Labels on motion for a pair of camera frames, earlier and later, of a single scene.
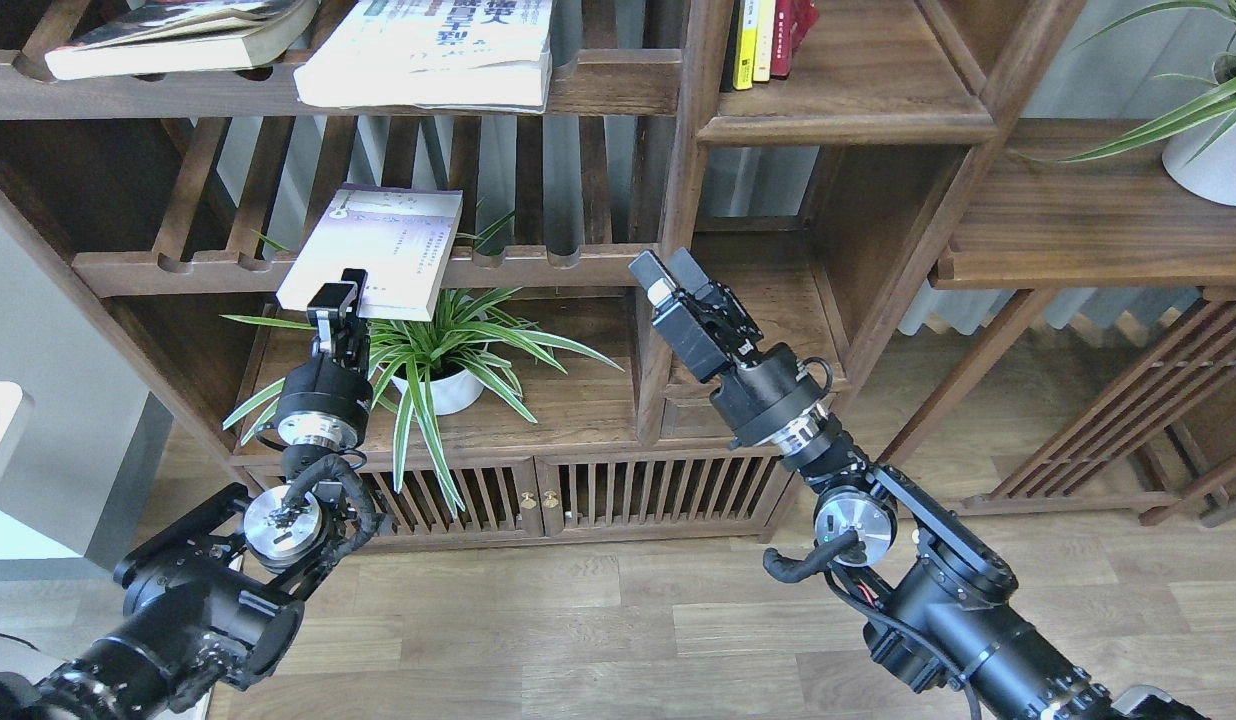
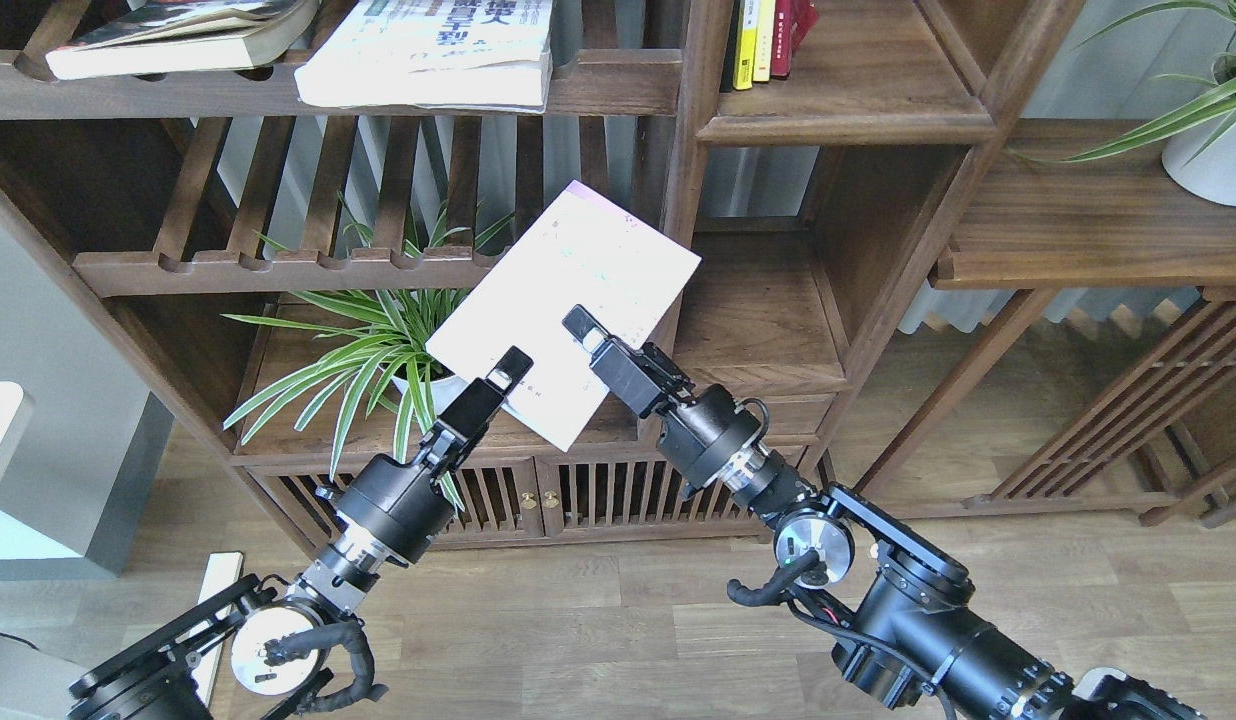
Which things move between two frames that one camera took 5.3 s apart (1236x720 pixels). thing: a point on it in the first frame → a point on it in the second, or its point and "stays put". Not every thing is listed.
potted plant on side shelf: x=1210 y=141 stays put
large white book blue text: x=464 y=55 stays put
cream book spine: x=765 y=22 stays put
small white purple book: x=400 y=237 → x=582 y=251
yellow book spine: x=746 y=45 stays put
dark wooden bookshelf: x=487 y=170 stays put
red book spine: x=793 y=20 stays put
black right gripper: x=768 y=392 → x=704 y=430
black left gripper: x=327 y=399 → x=394 y=506
